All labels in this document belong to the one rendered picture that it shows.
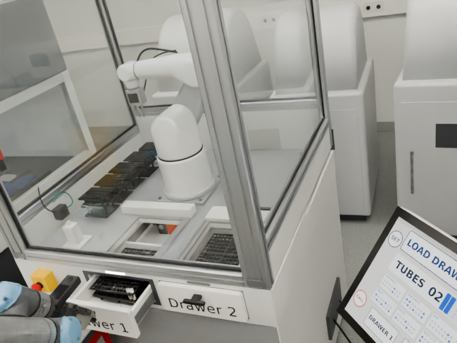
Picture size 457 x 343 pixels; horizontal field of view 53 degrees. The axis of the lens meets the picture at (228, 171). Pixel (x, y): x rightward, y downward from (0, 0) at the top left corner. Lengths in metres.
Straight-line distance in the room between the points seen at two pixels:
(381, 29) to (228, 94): 3.22
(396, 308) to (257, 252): 0.39
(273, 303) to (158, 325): 0.48
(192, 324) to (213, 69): 0.89
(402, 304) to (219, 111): 0.60
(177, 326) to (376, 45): 3.18
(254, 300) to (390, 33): 3.16
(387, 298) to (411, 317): 0.07
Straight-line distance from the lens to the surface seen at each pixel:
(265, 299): 1.39
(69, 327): 1.19
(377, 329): 1.16
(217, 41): 1.03
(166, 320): 1.66
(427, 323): 1.09
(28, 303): 1.31
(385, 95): 4.37
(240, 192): 1.18
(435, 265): 1.10
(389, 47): 4.23
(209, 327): 1.58
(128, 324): 1.50
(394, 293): 1.15
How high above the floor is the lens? 1.85
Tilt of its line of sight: 26 degrees down
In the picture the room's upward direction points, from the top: 12 degrees counter-clockwise
